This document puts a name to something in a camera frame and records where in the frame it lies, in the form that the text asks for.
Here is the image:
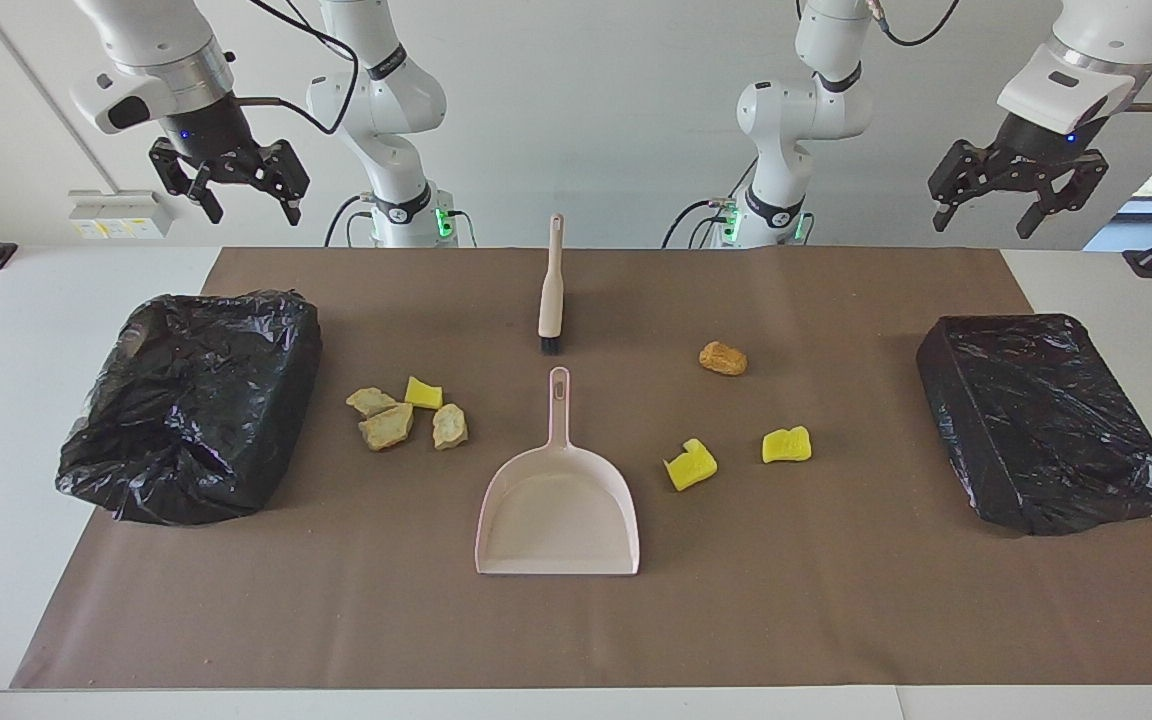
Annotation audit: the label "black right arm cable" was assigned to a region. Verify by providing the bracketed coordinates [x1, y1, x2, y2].
[236, 0, 362, 136]

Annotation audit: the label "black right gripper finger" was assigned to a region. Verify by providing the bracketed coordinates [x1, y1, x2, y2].
[149, 138, 225, 226]
[258, 140, 311, 227]

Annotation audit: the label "white wall outlet box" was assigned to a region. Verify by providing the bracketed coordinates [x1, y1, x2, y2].
[68, 190, 175, 239]

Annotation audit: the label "brown paper table mat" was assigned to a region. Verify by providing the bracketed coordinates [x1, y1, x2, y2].
[11, 247, 1152, 690]

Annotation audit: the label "white wall cable conduit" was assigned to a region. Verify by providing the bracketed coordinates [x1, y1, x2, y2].
[0, 0, 122, 193]

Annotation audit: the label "notched yellow sponge piece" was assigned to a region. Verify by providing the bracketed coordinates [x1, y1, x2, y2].
[663, 438, 719, 493]

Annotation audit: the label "beige plastic dustpan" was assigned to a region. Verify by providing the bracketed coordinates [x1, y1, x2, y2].
[475, 367, 641, 577]

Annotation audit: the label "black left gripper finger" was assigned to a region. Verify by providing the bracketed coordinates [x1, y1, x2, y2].
[1016, 155, 1109, 241]
[928, 140, 997, 233]

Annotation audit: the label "smooth black bag lined bin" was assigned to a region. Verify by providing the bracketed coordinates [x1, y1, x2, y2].
[916, 314, 1152, 537]

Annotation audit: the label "beige hand brush black bristles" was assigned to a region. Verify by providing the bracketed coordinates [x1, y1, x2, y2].
[537, 213, 566, 355]

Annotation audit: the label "crumpled black bag lined bin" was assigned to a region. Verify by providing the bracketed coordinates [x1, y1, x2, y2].
[56, 290, 324, 527]

